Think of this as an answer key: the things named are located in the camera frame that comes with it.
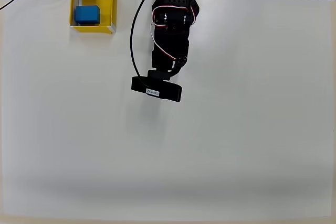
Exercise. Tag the yellow open box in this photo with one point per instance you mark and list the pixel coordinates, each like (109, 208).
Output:
(110, 9)

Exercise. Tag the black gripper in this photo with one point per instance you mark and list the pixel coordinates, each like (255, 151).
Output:
(163, 61)

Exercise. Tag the black webcam with white label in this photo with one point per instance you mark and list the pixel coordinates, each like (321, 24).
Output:
(162, 89)

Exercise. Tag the blue cube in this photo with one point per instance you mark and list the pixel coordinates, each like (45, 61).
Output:
(88, 14)

